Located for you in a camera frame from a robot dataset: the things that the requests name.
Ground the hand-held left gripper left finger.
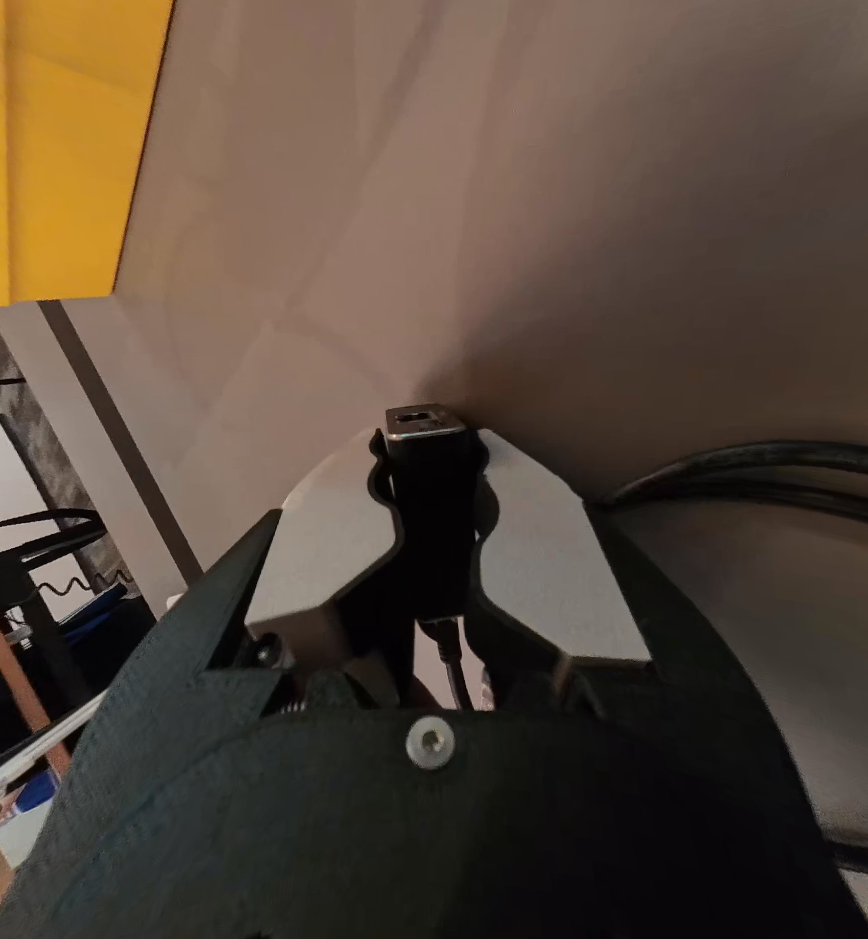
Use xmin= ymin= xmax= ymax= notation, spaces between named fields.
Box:
xmin=245 ymin=427 xmax=414 ymax=707

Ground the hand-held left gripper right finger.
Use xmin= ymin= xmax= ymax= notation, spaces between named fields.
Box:
xmin=465 ymin=427 xmax=654 ymax=711

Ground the black ethernet splitter box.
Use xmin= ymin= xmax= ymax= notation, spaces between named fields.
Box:
xmin=383 ymin=401 xmax=492 ymax=626

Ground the black ethernet cable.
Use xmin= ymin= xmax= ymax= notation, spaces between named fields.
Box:
xmin=413 ymin=439 xmax=868 ymax=875

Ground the yellow plastic bin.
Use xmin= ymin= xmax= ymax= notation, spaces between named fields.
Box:
xmin=0 ymin=0 xmax=178 ymax=311

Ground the black coiled cable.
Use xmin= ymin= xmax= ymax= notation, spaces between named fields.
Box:
xmin=32 ymin=574 xmax=133 ymax=603

